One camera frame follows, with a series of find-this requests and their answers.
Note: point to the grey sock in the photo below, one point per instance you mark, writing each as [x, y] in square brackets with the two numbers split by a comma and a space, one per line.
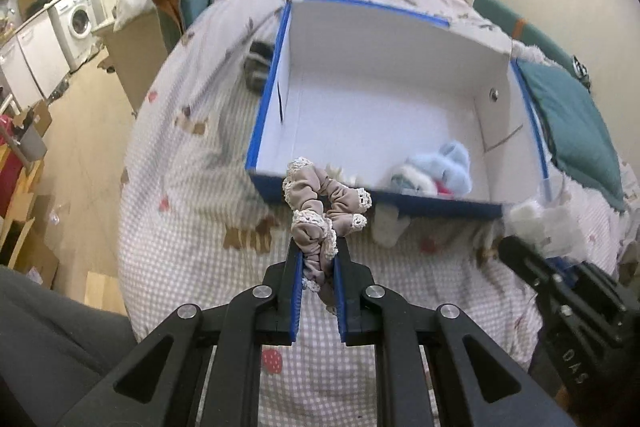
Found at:
[257, 64]

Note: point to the white washing machine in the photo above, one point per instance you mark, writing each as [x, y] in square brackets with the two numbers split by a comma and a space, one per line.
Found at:
[75, 22]

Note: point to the small cardboard box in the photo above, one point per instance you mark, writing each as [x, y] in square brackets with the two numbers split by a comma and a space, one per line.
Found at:
[37, 114]

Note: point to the white floor cabinet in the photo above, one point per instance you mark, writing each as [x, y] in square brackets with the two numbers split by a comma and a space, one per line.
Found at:
[30, 57]

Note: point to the person's left leg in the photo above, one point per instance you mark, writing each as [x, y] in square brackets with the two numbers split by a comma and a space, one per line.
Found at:
[50, 347]

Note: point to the cream fluffy sock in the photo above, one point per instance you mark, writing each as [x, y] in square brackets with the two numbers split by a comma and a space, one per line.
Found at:
[387, 227]

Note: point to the teal pillow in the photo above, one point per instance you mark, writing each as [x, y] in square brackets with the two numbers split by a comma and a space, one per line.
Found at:
[575, 127]

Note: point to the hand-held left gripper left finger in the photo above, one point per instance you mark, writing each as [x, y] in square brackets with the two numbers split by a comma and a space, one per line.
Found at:
[298, 297]

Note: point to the teal cushion orange stripe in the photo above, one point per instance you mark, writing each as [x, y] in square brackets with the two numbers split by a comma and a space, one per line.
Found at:
[500, 14]

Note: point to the beige lace scrunchie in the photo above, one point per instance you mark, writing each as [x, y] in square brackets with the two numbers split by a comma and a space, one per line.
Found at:
[310, 187]

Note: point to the wooden shelf rack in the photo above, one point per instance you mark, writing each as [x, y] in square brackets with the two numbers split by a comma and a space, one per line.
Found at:
[17, 207]

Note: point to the black and white toy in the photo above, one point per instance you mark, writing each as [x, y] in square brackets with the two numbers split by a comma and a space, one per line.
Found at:
[581, 72]

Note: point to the grey bin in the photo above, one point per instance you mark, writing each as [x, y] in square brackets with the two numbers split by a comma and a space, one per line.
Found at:
[31, 142]

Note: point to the light blue fluffy scrunchie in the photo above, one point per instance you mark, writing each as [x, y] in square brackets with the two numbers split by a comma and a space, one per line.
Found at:
[450, 162]

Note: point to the flat cardboard piece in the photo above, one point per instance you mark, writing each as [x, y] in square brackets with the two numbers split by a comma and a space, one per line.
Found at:
[105, 292]

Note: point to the blue cardboard box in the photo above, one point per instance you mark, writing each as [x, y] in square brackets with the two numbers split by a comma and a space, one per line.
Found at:
[375, 107]

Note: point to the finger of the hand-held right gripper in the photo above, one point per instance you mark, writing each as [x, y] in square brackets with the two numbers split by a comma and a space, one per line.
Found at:
[600, 284]
[522, 259]

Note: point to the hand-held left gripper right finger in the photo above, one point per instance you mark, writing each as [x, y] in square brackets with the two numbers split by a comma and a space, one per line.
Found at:
[340, 297]

